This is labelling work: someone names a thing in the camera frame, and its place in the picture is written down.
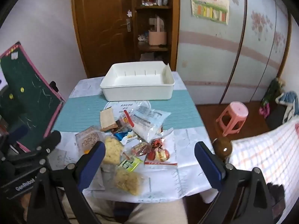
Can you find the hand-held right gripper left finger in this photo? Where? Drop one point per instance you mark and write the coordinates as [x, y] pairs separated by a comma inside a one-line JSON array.
[[93, 165]]

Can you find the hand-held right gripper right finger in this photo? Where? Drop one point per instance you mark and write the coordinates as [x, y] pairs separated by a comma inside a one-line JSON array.
[[208, 165]]

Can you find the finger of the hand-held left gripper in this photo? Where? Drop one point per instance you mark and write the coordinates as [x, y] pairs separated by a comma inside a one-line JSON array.
[[17, 131], [50, 140]]

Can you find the yellow rice cracker packet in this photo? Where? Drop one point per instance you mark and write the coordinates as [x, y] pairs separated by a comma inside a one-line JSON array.
[[113, 150], [128, 180]]

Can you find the clear packet with orange print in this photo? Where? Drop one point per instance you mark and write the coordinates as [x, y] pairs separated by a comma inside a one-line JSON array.
[[87, 140]]

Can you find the green snack packet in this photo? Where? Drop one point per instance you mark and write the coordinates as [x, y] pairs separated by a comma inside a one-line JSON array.
[[129, 163]]

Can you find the blue snack packet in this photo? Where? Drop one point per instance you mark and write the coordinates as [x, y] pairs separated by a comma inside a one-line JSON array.
[[126, 136]]

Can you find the red striped snack packet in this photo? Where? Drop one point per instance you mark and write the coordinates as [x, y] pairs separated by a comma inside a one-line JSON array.
[[126, 120]]

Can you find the white plastic bin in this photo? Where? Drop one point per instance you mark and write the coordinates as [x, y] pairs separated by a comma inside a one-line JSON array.
[[137, 84]]

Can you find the brown wooden bedpost knob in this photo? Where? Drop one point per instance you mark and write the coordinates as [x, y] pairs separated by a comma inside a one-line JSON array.
[[222, 147]]

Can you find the white printed tablecloth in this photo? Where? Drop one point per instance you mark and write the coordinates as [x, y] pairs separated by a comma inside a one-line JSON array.
[[184, 149]]

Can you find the teal table mat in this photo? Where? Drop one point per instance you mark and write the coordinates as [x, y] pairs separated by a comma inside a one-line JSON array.
[[79, 114]]

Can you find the clear zip bag red stripe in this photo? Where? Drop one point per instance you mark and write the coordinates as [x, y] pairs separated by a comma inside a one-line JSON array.
[[161, 164]]

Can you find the brown wafer packet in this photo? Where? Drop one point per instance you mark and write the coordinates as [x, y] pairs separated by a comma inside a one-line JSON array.
[[106, 119]]

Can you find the dark red snack packet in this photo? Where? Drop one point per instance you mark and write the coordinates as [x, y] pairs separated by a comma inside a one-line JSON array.
[[140, 148]]

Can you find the white appliance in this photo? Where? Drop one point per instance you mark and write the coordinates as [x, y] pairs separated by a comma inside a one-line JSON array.
[[1, 78]]

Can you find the pink plastic stool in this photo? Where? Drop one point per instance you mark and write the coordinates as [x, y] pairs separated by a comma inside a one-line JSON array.
[[234, 112]]

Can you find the checked blanket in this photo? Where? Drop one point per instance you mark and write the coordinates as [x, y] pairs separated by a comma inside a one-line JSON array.
[[268, 149]]

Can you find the large clear bag white bread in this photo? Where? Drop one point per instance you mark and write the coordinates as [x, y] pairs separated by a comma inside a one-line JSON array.
[[148, 123]]

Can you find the clear printed plastic bag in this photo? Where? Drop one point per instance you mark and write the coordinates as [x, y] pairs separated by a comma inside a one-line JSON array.
[[127, 104]]

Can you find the dark cloth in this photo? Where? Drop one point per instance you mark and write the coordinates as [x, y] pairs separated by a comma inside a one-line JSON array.
[[276, 198]]

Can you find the pink cloth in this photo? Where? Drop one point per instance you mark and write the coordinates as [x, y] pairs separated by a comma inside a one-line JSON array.
[[265, 110]]

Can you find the green cloth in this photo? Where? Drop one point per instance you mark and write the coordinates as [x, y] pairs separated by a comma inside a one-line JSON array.
[[273, 91]]

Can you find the blue and white cloth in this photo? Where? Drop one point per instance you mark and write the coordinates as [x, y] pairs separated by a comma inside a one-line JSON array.
[[288, 100]]

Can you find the floral sliding door wardrobe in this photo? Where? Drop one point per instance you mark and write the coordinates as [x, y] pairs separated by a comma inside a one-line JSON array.
[[215, 58]]

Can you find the wooden shelf unit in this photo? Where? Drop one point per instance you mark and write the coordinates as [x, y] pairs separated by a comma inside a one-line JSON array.
[[154, 53]]

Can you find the wooden door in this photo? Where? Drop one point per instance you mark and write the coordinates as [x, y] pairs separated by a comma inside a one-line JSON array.
[[102, 23]]

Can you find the pink basket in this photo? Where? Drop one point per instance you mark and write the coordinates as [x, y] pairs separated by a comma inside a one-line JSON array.
[[157, 37]]

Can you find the green chalkboard pink frame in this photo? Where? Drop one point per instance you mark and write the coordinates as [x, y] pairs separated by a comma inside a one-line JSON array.
[[25, 98]]

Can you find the wall poster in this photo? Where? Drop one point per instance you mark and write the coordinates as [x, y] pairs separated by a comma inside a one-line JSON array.
[[209, 4]]

